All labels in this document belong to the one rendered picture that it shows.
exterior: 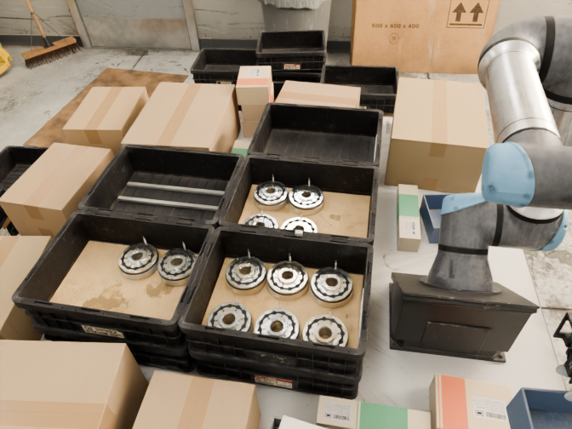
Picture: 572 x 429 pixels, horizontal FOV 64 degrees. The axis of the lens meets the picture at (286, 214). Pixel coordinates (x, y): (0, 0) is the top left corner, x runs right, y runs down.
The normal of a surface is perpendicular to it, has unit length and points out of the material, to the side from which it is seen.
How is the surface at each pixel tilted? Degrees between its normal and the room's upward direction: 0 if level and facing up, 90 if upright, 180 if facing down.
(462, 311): 90
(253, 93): 90
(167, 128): 0
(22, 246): 0
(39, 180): 0
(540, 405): 91
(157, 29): 90
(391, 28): 76
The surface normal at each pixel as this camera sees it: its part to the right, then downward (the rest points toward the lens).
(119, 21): -0.13, 0.71
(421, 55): -0.13, 0.45
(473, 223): -0.26, 0.03
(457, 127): -0.04, -0.70
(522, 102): -0.34, -0.76
